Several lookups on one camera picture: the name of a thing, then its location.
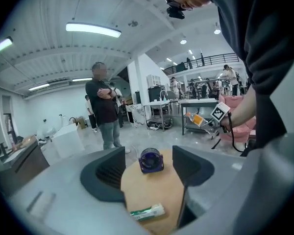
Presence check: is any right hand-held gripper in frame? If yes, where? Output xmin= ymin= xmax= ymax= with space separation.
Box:
xmin=210 ymin=101 xmax=233 ymax=135

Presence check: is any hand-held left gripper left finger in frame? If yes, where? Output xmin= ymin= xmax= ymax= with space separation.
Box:
xmin=8 ymin=145 xmax=138 ymax=235

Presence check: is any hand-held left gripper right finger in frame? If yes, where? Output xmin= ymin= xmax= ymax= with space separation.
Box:
xmin=172 ymin=132 xmax=294 ymax=235

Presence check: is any orange capped bottle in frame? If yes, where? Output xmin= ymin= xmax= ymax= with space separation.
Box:
xmin=184 ymin=111 xmax=221 ymax=136

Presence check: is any green and white bottle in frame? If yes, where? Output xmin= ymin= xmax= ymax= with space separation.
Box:
xmin=129 ymin=203 xmax=166 ymax=222

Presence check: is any person's right forearm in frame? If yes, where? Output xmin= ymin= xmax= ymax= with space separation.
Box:
xmin=225 ymin=84 xmax=257 ymax=129

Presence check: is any oval wooden table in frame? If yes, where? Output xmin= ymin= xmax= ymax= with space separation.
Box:
xmin=120 ymin=147 xmax=187 ymax=235

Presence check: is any pink jacket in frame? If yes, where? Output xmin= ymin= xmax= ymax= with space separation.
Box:
xmin=217 ymin=94 xmax=257 ymax=144

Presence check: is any metal table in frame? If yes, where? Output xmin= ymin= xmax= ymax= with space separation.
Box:
xmin=177 ymin=98 xmax=221 ymax=136

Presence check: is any dark wooden desk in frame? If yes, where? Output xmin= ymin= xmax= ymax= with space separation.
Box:
xmin=0 ymin=138 xmax=51 ymax=198

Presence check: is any black balcony railing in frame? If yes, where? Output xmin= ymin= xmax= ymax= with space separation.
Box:
xmin=162 ymin=53 xmax=241 ymax=75

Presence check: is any white box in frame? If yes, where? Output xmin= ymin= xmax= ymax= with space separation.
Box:
xmin=50 ymin=124 xmax=86 ymax=159

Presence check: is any person's black clothed body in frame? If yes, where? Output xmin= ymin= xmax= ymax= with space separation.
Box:
xmin=159 ymin=0 xmax=294 ymax=158

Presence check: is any marble patterned counter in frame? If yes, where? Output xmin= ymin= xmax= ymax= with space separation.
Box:
xmin=124 ymin=103 xmax=148 ymax=127

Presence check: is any purple desk fan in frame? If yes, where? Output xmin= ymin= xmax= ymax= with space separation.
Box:
xmin=138 ymin=148 xmax=165 ymax=174

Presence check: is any long ceiling light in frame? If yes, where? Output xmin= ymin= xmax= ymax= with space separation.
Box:
xmin=65 ymin=22 xmax=122 ymax=39
xmin=0 ymin=36 xmax=14 ymax=59

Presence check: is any black head camera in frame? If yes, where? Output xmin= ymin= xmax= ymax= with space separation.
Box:
xmin=166 ymin=6 xmax=186 ymax=20

